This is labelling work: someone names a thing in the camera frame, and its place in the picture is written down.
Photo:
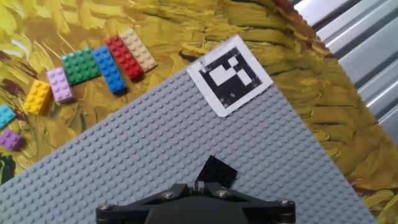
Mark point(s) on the small pink Lego brick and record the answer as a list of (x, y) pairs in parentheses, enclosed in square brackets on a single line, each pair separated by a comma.
[(11, 140)]

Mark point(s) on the cyan Lego brick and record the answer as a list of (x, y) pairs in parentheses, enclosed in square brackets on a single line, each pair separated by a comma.
[(6, 116)]

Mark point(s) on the blue Lego brick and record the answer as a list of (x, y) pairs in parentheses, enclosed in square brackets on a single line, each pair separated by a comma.
[(109, 70)]

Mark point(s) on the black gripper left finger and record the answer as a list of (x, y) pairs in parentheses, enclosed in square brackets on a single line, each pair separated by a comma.
[(124, 210)]

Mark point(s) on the long pink Lego brick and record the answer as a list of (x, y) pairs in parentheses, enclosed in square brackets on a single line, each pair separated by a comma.
[(60, 85)]

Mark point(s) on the grey Lego baseplate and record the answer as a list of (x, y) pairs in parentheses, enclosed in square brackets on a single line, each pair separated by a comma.
[(155, 140)]

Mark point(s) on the black white fiducial marker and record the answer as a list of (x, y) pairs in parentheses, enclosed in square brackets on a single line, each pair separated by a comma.
[(230, 76)]

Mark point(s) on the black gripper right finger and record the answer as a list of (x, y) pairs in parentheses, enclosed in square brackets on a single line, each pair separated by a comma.
[(267, 210)]

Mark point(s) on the yellow Lego brick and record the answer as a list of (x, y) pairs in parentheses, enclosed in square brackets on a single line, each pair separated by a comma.
[(37, 97)]

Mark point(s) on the painted print tablecloth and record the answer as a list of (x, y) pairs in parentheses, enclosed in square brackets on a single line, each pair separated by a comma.
[(186, 25)]

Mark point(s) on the green Lego brick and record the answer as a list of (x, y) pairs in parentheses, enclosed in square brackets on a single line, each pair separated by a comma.
[(81, 66)]

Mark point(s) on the red Lego brick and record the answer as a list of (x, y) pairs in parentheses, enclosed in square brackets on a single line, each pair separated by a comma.
[(124, 57)]

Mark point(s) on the black Lego plate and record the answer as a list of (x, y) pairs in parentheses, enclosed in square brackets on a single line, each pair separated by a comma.
[(217, 171)]

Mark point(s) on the tan Lego brick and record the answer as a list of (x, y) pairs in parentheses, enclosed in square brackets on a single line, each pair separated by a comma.
[(138, 49)]

